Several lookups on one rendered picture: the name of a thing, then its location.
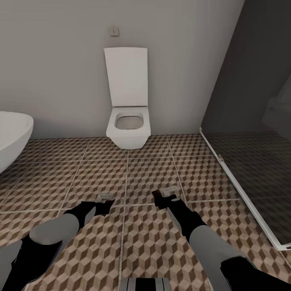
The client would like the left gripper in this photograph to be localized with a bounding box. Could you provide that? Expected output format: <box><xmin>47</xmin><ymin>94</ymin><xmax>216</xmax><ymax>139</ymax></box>
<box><xmin>97</xmin><ymin>202</ymin><xmax>110</xmax><ymax>215</ymax></box>

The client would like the mousetrap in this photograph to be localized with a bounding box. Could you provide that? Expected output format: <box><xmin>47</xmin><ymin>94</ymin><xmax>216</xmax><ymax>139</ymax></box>
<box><xmin>152</xmin><ymin>190</ymin><xmax>163</xmax><ymax>200</ymax></box>
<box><xmin>104</xmin><ymin>199</ymin><xmax>115</xmax><ymax>207</ymax></box>

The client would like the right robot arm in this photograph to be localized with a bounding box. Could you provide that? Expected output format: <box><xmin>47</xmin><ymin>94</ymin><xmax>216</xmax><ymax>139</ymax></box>
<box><xmin>154</xmin><ymin>186</ymin><xmax>291</xmax><ymax>291</ymax></box>

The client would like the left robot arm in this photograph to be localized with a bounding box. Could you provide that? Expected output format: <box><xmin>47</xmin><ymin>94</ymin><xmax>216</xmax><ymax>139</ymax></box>
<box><xmin>0</xmin><ymin>194</ymin><xmax>114</xmax><ymax>291</ymax></box>

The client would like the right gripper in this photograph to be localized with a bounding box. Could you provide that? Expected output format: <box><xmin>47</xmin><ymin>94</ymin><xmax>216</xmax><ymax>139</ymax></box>
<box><xmin>154</xmin><ymin>194</ymin><xmax>177</xmax><ymax>210</ymax></box>

